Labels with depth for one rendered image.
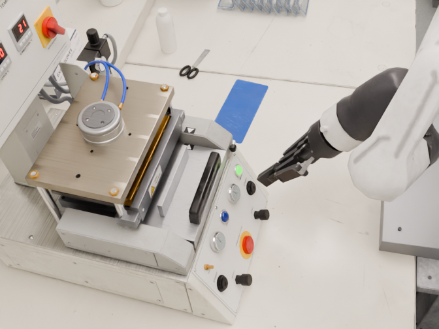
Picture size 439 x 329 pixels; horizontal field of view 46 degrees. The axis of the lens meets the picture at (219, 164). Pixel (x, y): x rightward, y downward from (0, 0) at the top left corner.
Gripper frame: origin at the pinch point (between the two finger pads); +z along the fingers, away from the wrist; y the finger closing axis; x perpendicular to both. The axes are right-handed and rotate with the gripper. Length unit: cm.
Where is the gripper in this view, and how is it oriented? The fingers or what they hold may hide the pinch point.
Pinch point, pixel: (271, 174)
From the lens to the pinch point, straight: 112.2
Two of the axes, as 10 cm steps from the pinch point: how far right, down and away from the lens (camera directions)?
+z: -5.0, 4.0, 7.7
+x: 7.8, 5.8, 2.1
